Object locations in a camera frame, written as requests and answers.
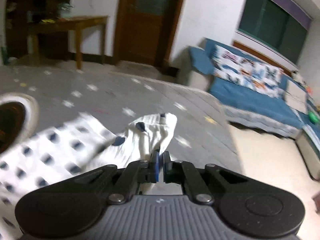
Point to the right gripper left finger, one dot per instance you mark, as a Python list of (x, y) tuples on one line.
[(127, 181)]

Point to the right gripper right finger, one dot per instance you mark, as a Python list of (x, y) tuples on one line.
[(188, 177)]

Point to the white navy polka-dot garment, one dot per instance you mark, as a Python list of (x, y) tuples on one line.
[(76, 147)]

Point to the grey star quilted table cover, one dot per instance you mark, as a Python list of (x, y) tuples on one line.
[(201, 135)]

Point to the blue sectional sofa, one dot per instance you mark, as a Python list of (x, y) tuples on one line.
[(254, 110)]

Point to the butterfly print cushion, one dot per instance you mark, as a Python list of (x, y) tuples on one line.
[(260, 77)]

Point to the round induction cooktop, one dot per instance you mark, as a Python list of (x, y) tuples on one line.
[(19, 118)]

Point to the beige cushion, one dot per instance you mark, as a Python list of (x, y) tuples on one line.
[(295, 97)]

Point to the green ball toy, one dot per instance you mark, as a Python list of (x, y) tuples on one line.
[(313, 117)]

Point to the brown wooden door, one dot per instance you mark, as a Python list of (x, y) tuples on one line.
[(145, 31)]

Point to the dark green window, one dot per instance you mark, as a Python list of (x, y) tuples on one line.
[(268, 23)]

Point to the glass jug on table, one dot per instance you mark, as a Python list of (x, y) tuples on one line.
[(65, 10)]

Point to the dark wooden shelf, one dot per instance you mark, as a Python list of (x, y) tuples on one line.
[(19, 15)]

